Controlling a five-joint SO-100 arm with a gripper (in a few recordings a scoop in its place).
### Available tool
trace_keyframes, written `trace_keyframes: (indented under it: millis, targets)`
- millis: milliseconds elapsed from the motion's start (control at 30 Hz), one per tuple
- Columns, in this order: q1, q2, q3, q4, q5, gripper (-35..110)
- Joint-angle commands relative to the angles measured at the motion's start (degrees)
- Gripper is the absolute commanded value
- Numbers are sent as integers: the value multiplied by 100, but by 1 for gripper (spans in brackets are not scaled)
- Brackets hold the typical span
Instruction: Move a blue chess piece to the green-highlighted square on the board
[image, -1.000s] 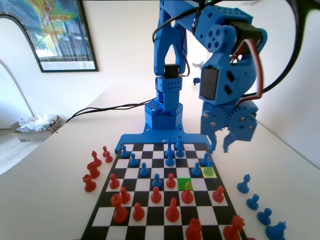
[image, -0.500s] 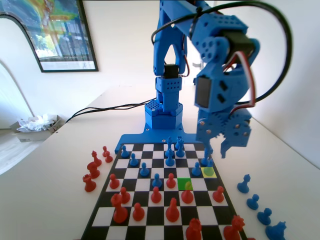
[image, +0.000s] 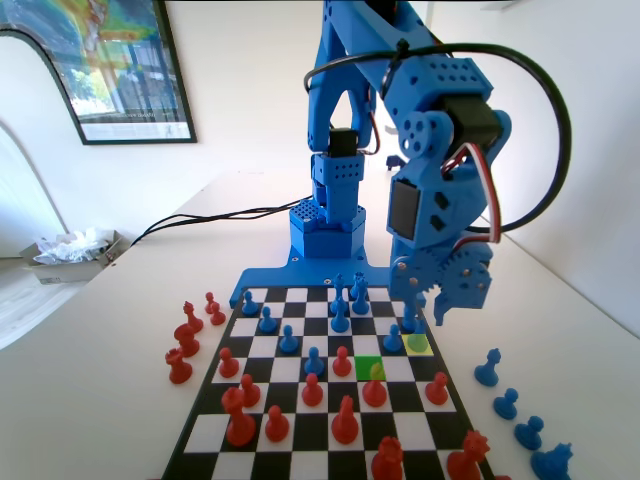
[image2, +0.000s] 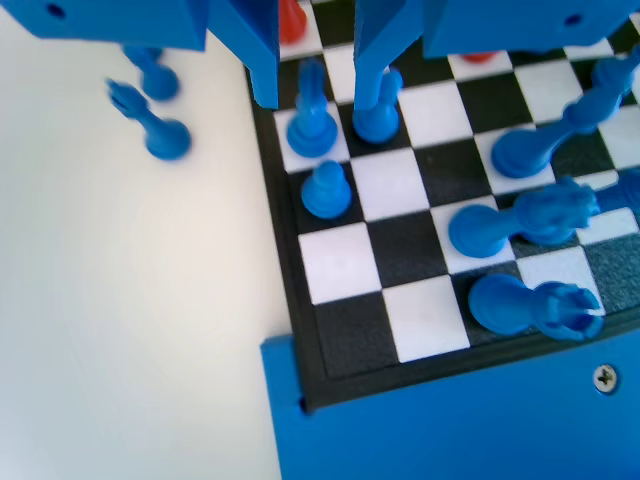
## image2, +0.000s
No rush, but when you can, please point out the blue chess knight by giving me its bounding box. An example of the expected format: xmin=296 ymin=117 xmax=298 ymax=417
xmin=103 ymin=78 xmax=192 ymax=162

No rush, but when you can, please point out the blue bishop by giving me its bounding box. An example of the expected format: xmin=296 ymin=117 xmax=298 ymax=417
xmin=490 ymin=53 xmax=635 ymax=179
xmin=286 ymin=56 xmax=337 ymax=160

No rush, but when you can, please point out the blue chess rook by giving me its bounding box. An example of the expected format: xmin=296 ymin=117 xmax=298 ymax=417
xmin=468 ymin=273 xmax=605 ymax=342

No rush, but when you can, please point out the blue chess pawn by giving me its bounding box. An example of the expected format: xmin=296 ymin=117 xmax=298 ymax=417
xmin=351 ymin=67 xmax=404 ymax=145
xmin=122 ymin=46 xmax=180 ymax=102
xmin=301 ymin=159 xmax=351 ymax=220

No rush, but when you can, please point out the blue chess queen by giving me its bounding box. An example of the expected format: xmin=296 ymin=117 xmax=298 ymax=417
xmin=448 ymin=176 xmax=600 ymax=260

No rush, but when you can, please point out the black and white chessboard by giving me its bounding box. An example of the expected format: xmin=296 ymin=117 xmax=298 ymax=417
xmin=244 ymin=0 xmax=640 ymax=416

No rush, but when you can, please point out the red chess pawn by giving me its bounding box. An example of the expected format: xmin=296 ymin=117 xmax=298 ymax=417
xmin=278 ymin=0 xmax=309 ymax=45
xmin=459 ymin=50 xmax=501 ymax=65

